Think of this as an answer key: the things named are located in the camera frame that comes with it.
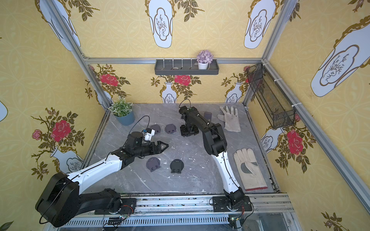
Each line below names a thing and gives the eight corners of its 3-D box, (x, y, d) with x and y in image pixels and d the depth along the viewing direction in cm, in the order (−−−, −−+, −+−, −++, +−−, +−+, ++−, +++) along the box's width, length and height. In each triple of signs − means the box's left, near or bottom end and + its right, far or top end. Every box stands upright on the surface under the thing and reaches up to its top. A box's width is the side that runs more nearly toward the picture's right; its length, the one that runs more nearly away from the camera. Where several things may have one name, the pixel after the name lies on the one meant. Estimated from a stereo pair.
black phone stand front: (169, 173, 87) (169, 172, 85) (170, 160, 92) (170, 159, 90) (184, 173, 87) (184, 172, 85) (184, 160, 92) (184, 159, 90)
